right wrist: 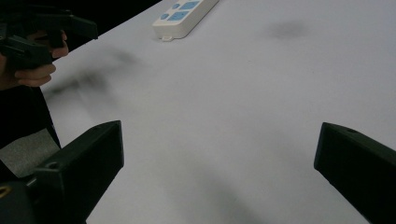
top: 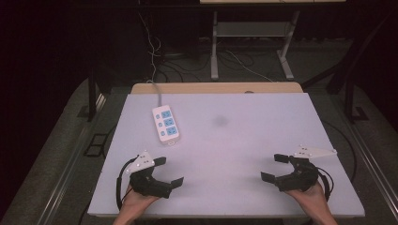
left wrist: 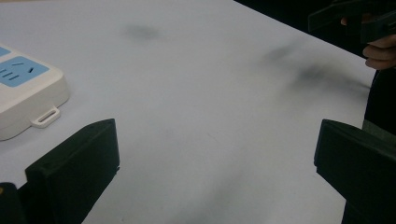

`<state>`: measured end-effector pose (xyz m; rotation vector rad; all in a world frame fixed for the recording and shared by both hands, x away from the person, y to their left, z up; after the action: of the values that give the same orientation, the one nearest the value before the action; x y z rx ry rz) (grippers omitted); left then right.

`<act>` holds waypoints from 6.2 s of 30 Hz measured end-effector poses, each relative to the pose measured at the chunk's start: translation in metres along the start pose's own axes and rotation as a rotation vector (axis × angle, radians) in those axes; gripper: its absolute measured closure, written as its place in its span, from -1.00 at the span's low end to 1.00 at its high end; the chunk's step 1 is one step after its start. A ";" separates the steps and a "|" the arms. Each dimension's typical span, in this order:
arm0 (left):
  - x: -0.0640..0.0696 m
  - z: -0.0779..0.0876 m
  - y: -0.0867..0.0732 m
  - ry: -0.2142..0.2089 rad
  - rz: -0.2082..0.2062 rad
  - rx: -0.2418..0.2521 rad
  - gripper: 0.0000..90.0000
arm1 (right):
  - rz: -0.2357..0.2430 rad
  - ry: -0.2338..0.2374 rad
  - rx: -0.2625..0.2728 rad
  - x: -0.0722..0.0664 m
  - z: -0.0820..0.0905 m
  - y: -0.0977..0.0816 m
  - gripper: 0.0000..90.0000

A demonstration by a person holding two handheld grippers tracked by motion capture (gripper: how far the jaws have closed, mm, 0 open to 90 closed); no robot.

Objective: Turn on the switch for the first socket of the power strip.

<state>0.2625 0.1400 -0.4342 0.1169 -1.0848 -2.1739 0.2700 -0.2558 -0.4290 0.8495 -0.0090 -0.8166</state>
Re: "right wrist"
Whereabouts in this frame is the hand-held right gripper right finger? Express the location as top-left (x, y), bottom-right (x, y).
top-left (313, 121), bottom-right (396, 224)

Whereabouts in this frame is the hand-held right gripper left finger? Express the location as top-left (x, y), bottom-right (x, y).
top-left (33, 119), bottom-right (125, 224)

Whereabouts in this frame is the white power strip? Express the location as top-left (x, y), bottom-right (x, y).
top-left (151, 0), bottom-right (220, 42)

